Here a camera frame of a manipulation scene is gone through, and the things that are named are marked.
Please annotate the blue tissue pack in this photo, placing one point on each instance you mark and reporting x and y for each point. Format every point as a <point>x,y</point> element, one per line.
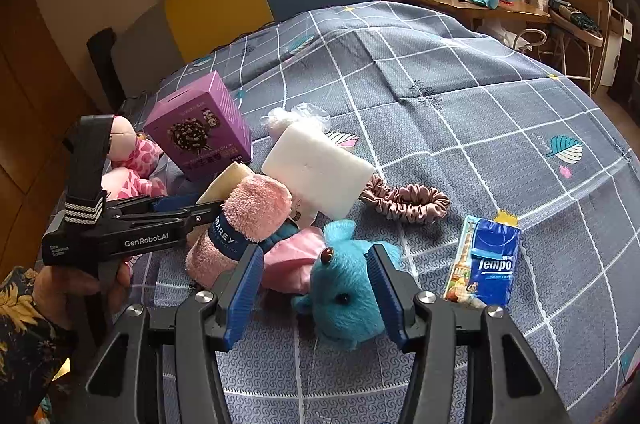
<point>485,259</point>

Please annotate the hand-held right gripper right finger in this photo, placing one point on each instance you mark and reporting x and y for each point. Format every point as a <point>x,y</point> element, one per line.
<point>385,299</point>

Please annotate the clear plastic bag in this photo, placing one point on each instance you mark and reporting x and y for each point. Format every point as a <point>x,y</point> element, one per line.
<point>295,116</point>

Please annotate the person's left forearm floral sleeve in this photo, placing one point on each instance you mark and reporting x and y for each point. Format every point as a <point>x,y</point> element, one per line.
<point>25,344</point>

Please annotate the person's left hand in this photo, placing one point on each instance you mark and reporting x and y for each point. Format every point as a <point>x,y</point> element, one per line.
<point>55,299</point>

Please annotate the blue plush toy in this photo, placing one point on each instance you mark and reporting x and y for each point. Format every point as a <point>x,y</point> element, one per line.
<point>345,274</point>

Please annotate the wooden desk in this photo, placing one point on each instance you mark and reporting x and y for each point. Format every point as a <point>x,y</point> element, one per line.
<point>500,11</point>

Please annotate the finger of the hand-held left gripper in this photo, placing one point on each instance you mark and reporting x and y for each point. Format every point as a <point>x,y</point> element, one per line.
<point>175,203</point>
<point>200,215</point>

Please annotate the pink satin scrunchie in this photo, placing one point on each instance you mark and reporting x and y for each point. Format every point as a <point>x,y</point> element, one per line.
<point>410,204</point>

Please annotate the wooden wardrobe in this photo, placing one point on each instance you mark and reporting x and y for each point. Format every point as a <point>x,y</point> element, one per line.
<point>30,104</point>

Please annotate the pink satin cloth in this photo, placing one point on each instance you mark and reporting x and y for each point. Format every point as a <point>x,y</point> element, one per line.
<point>290,264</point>

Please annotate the grey checked blanket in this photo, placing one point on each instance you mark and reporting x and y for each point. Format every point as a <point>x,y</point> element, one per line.
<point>450,129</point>

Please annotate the purple cardboard box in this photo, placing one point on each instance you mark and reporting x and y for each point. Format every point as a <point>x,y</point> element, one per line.
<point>200,124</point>

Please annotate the folded dark umbrella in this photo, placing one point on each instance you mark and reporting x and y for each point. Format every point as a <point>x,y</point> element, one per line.
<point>575,19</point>

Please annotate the pink giraffe plush toy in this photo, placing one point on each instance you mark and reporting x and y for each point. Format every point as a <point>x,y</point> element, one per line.
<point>135,154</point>

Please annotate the pink towel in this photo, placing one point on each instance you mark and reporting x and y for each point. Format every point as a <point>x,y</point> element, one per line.
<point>250,209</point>

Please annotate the yellow sponge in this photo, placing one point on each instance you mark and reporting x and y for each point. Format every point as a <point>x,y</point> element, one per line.
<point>225,181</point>

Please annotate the white foam block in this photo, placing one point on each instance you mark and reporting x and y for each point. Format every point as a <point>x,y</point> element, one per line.
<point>315,174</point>

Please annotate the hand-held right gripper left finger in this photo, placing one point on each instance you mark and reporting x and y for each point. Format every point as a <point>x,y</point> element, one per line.
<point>245,291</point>

